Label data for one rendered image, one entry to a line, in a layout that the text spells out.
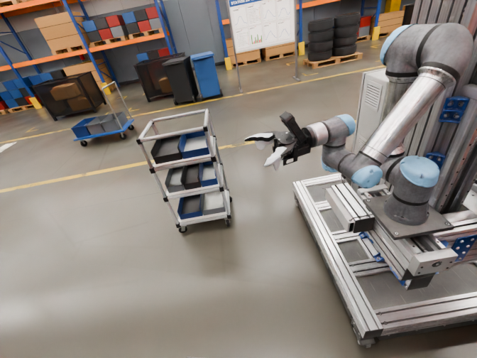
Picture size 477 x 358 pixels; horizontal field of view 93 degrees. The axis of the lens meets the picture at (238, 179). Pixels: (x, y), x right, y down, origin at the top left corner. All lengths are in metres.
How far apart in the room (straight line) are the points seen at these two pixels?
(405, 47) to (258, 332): 1.56
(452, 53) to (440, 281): 1.26
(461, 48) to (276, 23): 5.51
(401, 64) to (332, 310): 1.38
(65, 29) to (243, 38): 6.47
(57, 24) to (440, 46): 10.45
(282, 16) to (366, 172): 5.66
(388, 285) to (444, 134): 0.87
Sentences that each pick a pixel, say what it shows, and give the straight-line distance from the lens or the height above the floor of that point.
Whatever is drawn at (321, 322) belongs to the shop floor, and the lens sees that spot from 1.71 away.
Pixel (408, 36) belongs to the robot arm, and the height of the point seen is 1.44.
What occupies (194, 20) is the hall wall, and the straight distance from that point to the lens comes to 10.64.
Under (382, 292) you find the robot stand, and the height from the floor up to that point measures 0.21.
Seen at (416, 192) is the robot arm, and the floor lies 0.96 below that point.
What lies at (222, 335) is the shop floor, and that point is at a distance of 1.72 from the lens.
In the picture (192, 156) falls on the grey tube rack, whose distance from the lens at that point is 1.78.
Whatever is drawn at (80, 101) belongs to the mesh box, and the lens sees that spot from 8.02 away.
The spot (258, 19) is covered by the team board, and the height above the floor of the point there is 1.41.
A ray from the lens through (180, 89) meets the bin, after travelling 6.07.
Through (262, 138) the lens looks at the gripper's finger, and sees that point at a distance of 0.75.
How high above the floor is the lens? 1.58
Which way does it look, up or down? 35 degrees down
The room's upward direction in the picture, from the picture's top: 12 degrees counter-clockwise
